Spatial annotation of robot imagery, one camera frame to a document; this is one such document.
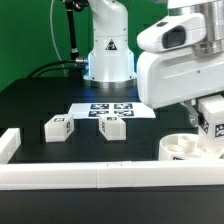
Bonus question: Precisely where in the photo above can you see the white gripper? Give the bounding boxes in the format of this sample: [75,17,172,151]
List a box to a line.
[137,13,224,127]

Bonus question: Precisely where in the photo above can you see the white round stool seat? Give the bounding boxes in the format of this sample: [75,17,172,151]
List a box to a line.
[158,133,224,161]

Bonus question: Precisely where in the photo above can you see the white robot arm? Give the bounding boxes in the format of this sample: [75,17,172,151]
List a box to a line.
[84,0,224,125]

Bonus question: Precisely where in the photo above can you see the white marker sheet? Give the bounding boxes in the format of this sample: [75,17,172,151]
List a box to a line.
[69,102,155,119]

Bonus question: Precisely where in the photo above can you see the white U-shaped fence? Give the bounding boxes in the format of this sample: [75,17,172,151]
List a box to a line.
[0,128,224,190]

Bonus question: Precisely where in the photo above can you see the black cables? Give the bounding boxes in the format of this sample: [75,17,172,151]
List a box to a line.
[27,59,88,79]

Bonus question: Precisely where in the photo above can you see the white cable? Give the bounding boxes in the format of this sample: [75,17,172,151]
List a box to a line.
[49,0,69,78]

